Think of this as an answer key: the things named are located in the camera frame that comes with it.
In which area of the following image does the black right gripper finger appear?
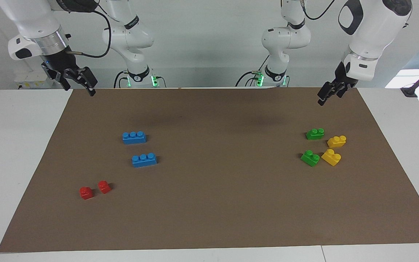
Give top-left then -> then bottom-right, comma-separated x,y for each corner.
47,69 -> 71,91
78,67 -> 98,97

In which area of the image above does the green two-stud toy brick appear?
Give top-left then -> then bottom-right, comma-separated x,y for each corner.
300,150 -> 320,167
306,128 -> 325,140

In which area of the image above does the blue three-stud toy brick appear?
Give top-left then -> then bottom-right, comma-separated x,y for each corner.
132,152 -> 157,168
122,131 -> 147,144

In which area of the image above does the yellow two-stud toy brick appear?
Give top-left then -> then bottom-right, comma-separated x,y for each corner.
327,135 -> 347,148
321,149 -> 342,167

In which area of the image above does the brown table mat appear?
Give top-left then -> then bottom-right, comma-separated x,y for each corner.
0,87 -> 419,253

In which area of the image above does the black right base cable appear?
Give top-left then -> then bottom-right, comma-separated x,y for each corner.
113,71 -> 128,89

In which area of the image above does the black base cable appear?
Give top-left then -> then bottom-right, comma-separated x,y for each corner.
113,71 -> 128,89
235,55 -> 270,87

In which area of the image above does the white wall socket box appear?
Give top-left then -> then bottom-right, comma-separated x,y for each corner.
14,71 -> 56,90

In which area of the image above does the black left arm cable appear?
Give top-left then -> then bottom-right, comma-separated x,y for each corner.
302,0 -> 336,21

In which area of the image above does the black left base cable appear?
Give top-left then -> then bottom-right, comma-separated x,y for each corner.
235,55 -> 270,87

